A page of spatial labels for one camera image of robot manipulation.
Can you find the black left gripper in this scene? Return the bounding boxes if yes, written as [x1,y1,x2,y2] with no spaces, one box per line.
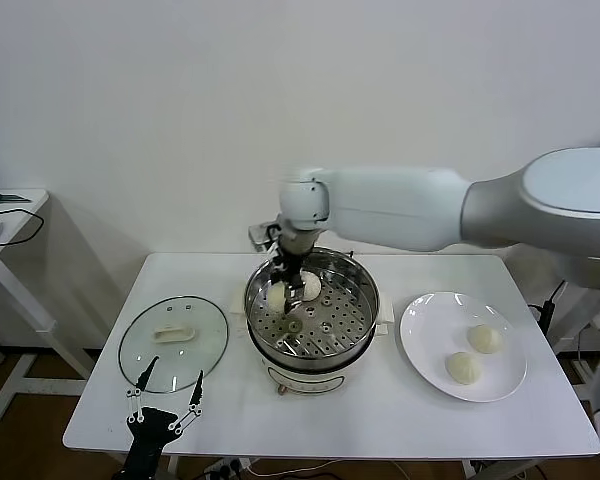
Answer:
[125,354,205,449]

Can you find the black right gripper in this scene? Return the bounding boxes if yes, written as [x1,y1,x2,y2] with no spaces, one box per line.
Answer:
[271,244,314,314]

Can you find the white steamed baozi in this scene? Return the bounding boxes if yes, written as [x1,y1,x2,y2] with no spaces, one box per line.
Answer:
[444,352,484,387]
[299,272,323,302]
[467,324,505,355]
[265,283,289,312]

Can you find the perforated steel steamer basket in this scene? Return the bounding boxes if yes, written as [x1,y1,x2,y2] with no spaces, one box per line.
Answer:
[243,246,381,362]

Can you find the round glass lid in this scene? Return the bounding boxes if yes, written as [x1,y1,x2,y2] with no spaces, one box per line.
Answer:
[118,295,231,396]

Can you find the white power strip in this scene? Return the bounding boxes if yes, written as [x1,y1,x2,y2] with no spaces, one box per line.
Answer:
[199,457,254,480]

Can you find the white electric cooker base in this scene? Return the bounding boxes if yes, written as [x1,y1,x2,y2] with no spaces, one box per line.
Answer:
[228,288,397,400]

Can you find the white side desk with mouse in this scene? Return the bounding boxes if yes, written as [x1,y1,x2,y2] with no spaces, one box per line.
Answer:
[0,188,99,424]

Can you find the white round plate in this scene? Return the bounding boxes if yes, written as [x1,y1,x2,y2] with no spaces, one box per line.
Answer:
[399,291,529,404]

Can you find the white side desk with laptop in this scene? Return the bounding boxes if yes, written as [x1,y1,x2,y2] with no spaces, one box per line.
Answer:
[549,279,600,401]

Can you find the black mouse cable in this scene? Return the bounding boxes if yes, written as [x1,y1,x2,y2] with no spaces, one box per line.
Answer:
[0,208,46,250]

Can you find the black power cable with adapter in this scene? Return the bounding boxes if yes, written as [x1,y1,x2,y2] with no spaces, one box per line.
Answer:
[527,282,566,346]

